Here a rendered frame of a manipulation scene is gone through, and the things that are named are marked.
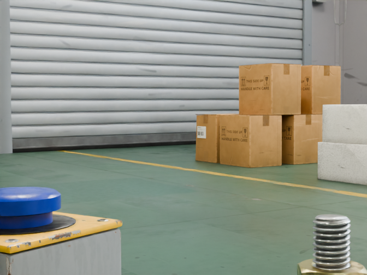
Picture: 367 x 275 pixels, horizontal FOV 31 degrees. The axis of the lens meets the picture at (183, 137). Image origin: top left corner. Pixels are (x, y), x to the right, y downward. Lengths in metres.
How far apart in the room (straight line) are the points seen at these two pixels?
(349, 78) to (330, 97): 2.92
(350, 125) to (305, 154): 0.97
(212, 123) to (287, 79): 0.54
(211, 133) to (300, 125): 0.55
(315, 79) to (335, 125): 0.99
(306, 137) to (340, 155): 0.92
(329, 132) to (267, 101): 0.76
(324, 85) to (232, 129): 0.67
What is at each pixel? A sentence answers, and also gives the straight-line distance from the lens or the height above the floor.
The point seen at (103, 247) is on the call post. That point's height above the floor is 0.30.
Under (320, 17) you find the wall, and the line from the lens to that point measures 7.05.
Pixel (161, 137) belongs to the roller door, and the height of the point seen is 0.07.
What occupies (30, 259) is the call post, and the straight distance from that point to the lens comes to 0.28.
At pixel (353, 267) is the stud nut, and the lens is 0.18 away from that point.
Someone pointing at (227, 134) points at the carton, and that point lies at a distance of 3.91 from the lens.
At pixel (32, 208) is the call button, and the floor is 0.32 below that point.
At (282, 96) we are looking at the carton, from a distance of 3.88.
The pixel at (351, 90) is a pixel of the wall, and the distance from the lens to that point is 7.07.
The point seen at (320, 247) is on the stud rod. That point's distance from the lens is 0.18.
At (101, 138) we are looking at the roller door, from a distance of 5.45.
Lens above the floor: 0.37
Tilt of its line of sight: 3 degrees down
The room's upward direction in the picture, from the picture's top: straight up
